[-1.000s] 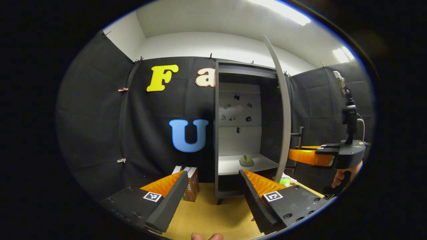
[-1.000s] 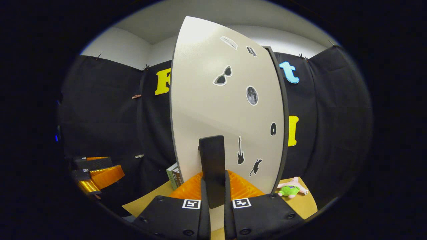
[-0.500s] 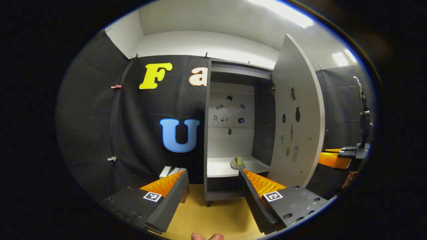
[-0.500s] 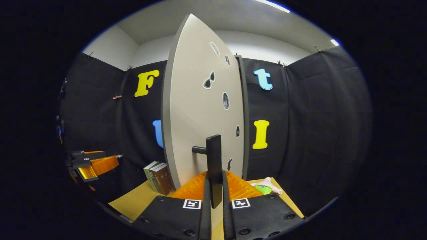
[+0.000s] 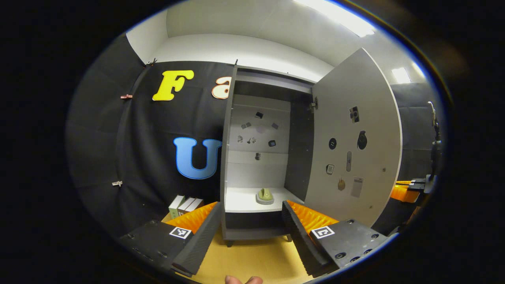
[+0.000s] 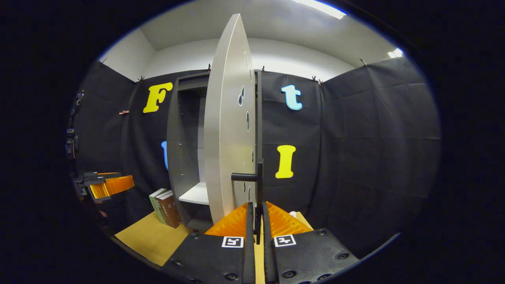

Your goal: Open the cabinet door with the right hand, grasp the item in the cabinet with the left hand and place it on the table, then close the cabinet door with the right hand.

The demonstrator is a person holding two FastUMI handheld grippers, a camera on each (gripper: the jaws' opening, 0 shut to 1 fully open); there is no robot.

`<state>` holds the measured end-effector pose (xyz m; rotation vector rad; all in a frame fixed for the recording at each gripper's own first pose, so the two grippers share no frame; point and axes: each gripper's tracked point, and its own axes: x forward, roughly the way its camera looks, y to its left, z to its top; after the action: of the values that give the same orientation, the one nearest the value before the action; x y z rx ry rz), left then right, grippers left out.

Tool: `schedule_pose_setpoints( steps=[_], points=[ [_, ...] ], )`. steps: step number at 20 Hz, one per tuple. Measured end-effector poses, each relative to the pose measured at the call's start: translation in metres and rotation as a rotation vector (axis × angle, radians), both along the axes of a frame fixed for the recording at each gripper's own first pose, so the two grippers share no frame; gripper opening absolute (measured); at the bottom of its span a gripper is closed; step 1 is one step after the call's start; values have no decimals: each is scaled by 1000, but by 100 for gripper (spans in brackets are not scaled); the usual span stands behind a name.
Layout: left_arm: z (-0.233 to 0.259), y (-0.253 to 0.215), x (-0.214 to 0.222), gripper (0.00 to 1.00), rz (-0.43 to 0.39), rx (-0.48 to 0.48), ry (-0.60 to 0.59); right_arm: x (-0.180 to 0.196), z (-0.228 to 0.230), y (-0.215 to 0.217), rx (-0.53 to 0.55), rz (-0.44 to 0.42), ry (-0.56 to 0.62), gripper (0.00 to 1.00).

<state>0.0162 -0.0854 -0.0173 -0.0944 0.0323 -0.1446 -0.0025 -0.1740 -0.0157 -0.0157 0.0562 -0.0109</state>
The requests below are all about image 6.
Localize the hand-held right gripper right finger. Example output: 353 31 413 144
262 201 360 284

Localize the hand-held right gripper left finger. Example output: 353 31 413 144
163 202 256 284

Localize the dark grey cabinet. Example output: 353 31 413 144
166 70 264 233

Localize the green book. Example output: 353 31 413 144
149 188 168 224

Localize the brown book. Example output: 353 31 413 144
155 190 183 229

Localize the black backdrop cloth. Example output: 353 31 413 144
73 55 441 259

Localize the long ceiling light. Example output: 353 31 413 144
291 0 348 20

